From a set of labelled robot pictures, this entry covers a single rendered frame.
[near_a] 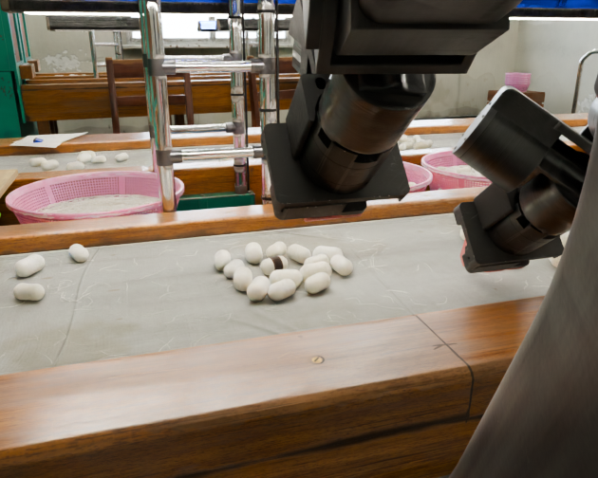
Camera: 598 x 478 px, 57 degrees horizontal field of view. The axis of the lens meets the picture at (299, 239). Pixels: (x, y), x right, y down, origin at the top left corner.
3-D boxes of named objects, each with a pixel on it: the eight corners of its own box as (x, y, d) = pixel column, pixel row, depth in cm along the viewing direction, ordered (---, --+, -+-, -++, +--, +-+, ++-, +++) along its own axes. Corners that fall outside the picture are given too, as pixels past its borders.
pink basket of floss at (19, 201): (220, 236, 96) (217, 182, 92) (94, 293, 74) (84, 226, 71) (113, 212, 109) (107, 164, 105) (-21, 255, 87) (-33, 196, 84)
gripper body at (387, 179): (257, 137, 42) (275, 74, 35) (383, 131, 45) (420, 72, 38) (271, 215, 40) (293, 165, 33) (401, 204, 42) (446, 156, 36)
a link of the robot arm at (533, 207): (491, 206, 50) (538, 170, 43) (515, 163, 52) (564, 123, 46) (554, 251, 49) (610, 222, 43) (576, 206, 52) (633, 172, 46)
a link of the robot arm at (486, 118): (449, 163, 44) (557, 28, 39) (453, 144, 52) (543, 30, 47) (569, 248, 44) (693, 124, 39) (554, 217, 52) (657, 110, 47)
